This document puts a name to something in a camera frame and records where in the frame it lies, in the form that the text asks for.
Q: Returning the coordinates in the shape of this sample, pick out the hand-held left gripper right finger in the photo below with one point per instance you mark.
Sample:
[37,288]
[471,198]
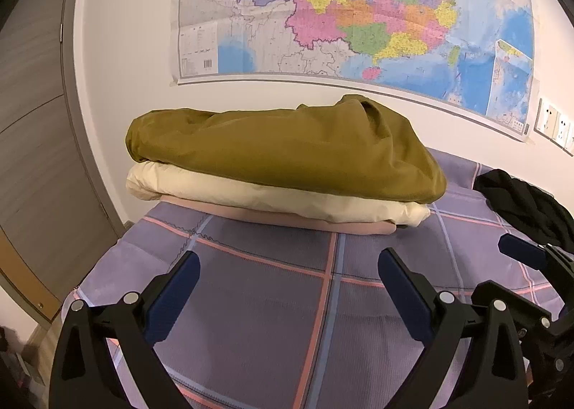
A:
[403,292]

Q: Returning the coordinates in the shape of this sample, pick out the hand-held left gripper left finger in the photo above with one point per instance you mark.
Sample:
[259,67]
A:
[172,297]

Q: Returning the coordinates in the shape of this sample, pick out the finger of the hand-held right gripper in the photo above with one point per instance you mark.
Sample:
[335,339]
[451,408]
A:
[524,312]
[520,252]

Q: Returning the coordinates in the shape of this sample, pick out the black garment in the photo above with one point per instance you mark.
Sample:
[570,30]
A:
[524,198]

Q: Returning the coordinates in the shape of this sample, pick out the mustard garment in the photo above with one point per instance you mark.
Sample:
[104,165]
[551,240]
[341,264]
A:
[291,153]

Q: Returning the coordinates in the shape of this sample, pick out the purple plaid bed sheet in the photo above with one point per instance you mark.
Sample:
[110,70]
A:
[269,301]

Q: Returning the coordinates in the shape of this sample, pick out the clear tape piece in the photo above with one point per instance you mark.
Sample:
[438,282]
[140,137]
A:
[530,140]

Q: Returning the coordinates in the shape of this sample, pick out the pink garment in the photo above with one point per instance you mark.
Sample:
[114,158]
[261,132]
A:
[314,223]

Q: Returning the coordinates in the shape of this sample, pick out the cream garment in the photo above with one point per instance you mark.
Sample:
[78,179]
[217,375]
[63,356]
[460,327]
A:
[269,198]

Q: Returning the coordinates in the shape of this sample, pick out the brown wooden door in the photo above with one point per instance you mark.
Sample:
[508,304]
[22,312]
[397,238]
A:
[36,144]

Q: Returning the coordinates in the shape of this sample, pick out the white wall socket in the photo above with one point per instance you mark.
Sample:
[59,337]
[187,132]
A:
[563,127]
[547,116]

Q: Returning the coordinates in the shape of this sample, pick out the colourful wall map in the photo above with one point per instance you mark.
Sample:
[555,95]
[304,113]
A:
[358,10]

